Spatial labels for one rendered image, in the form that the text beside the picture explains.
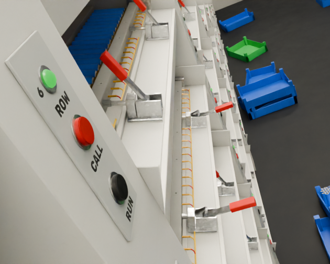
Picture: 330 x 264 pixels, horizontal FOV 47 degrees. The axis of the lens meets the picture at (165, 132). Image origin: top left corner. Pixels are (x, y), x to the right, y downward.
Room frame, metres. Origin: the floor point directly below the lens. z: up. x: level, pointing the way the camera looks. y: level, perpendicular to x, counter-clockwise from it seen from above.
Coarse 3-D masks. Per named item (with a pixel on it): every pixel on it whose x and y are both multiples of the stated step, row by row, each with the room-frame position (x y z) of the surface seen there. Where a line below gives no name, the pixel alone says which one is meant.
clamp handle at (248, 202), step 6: (246, 198) 0.38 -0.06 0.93; (252, 198) 0.37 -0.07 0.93; (234, 204) 0.38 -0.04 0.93; (240, 204) 0.37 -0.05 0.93; (246, 204) 0.37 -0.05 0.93; (252, 204) 0.37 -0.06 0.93; (216, 210) 0.39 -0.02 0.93; (222, 210) 0.38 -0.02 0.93; (228, 210) 0.38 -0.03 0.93; (234, 210) 0.37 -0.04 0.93; (210, 216) 0.38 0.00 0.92
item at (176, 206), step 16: (176, 96) 0.73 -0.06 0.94; (176, 112) 0.67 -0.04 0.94; (176, 128) 0.61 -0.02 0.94; (176, 144) 0.56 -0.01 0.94; (176, 160) 0.52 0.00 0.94; (192, 160) 0.53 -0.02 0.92; (176, 176) 0.48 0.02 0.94; (192, 176) 0.49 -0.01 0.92; (176, 192) 0.44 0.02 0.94; (192, 192) 0.45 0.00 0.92; (176, 208) 0.41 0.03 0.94; (176, 224) 0.38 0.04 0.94
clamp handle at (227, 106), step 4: (224, 104) 0.63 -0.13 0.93; (228, 104) 0.63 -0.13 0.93; (232, 104) 0.62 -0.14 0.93; (216, 108) 0.63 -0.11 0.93; (220, 108) 0.63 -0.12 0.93; (224, 108) 0.63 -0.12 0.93; (228, 108) 0.62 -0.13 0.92; (204, 112) 0.65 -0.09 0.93; (208, 112) 0.64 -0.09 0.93; (212, 112) 0.63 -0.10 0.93; (216, 112) 0.63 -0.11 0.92; (200, 116) 0.64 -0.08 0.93
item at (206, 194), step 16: (176, 80) 0.81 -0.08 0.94; (192, 80) 0.82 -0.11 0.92; (192, 96) 0.77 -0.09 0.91; (192, 112) 0.70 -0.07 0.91; (192, 128) 0.64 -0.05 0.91; (208, 128) 0.63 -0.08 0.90; (192, 144) 0.59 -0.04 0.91; (208, 144) 0.58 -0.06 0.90; (208, 160) 0.53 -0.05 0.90; (208, 176) 0.49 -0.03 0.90; (208, 192) 0.45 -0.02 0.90; (192, 240) 0.37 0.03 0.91; (208, 240) 0.36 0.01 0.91; (192, 256) 0.35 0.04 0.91; (208, 256) 0.34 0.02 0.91; (224, 256) 0.33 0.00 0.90
